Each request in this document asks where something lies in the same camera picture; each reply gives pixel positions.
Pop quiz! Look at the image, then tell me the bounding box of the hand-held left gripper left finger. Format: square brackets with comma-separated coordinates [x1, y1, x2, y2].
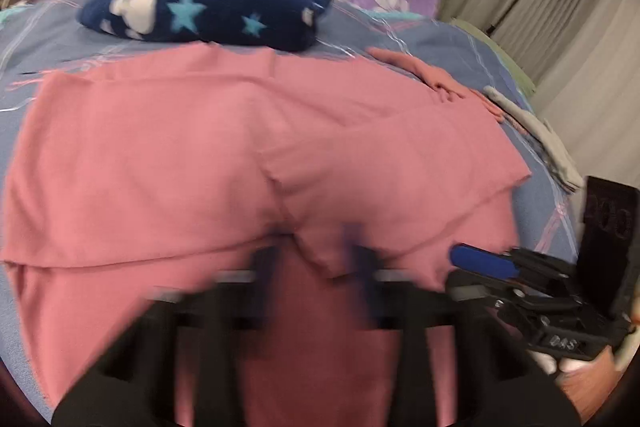
[52, 247, 282, 427]

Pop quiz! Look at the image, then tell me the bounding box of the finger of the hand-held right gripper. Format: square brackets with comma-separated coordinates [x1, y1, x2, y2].
[449, 243, 582, 294]
[445, 270, 628, 361]

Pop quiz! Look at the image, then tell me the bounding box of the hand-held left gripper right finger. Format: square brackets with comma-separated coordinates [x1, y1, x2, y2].
[344, 224, 583, 427]

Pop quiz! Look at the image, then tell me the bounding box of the pink garment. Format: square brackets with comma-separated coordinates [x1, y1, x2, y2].
[0, 42, 533, 427]

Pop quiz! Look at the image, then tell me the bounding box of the person's right forearm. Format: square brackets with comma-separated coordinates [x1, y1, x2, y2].
[530, 347, 637, 404]

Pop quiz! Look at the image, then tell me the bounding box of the blue-grey bed blanket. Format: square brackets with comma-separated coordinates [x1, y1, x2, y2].
[0, 0, 585, 375]

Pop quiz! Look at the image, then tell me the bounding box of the grey-white cloth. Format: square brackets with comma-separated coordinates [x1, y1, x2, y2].
[481, 85, 587, 194]

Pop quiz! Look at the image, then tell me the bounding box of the salmon ribbed cloth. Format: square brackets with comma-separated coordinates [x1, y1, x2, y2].
[367, 47, 503, 124]

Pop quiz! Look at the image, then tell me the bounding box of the beige curtain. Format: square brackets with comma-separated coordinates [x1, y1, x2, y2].
[439, 0, 640, 188]

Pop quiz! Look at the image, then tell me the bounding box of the green bed sheet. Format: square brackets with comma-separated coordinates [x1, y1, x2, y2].
[449, 18, 539, 96]

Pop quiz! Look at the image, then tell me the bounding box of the navy star-print fleece cloth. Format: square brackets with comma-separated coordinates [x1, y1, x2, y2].
[76, 0, 333, 54]

